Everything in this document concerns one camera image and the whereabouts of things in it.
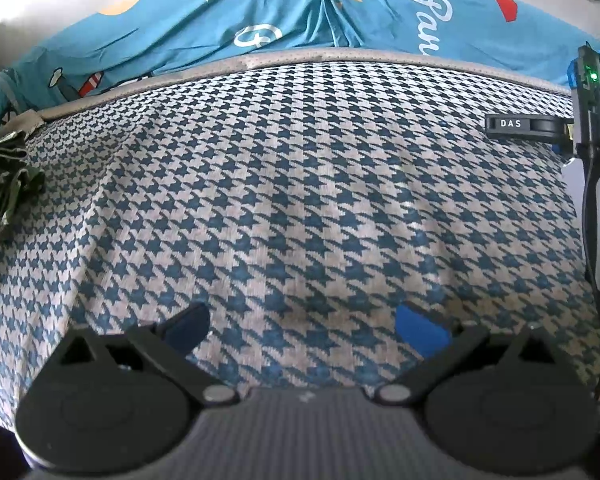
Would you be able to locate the houndstooth blue white blanket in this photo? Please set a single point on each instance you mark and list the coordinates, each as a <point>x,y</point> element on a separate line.
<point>303,203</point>

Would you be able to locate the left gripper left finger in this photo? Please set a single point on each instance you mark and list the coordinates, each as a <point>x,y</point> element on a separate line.
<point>164,347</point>

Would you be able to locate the blue cartoon print bedsheet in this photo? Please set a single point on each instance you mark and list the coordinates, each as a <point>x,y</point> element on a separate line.
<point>118,41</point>

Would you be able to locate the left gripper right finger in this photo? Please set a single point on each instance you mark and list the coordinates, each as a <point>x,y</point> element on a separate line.
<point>444,345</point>

